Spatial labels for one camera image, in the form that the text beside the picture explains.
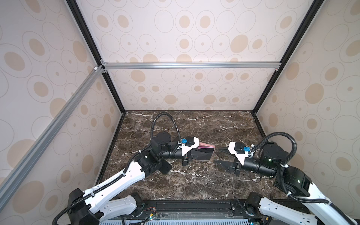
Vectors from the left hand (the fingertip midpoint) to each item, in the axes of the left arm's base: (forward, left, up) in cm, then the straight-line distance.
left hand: (206, 154), depth 57 cm
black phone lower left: (+7, +21, -34) cm, 40 cm away
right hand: (-1, -4, +1) cm, 4 cm away
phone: (+1, +1, 0) cm, 1 cm away
